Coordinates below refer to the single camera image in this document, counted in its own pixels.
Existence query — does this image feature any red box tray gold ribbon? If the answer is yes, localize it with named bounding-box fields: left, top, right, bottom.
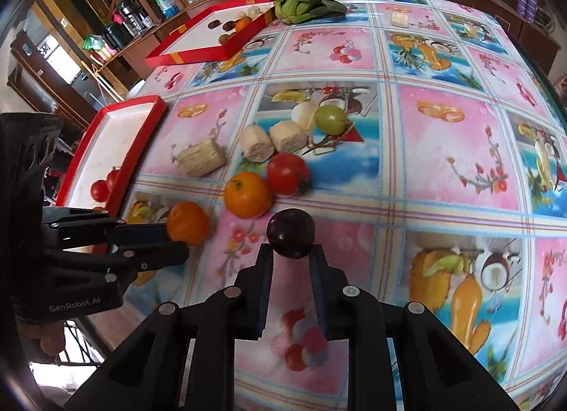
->
left=145, top=0, right=276, bottom=67

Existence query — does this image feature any plain red box tray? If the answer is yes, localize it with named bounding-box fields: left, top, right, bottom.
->
left=55, top=95, right=168, bottom=257

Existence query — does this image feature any dark purple plum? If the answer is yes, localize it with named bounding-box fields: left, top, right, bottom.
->
left=266, top=208, right=316, bottom=260

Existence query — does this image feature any black steel thermos jug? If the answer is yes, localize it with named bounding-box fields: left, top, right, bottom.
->
left=116, top=0, right=153, bottom=37

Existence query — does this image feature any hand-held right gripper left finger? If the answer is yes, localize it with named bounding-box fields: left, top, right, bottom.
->
left=64, top=243, right=275, bottom=411

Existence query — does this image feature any person's left hand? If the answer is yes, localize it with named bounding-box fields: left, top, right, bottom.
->
left=20, top=320, right=68, bottom=357

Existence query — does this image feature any clear bottle green label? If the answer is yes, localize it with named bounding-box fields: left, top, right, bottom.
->
left=151, top=0, right=180, bottom=19

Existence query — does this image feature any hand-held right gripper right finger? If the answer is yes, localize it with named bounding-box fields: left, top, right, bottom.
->
left=308, top=245, right=521, bottom=411

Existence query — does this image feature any bright window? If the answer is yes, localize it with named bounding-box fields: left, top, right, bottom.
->
left=42, top=34, right=87, bottom=84

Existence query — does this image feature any round green fruit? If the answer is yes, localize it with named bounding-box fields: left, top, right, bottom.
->
left=314, top=104, right=348, bottom=135

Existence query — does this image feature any black kettle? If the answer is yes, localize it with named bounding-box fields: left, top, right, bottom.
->
left=102, top=23, right=125, bottom=51

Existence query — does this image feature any wooden shelf unit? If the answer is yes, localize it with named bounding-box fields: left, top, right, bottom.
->
left=9, top=0, right=187, bottom=102

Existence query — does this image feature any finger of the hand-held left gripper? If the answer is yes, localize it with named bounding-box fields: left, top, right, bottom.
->
left=42, top=209, right=172, bottom=253
left=53, top=241, right=190, bottom=288

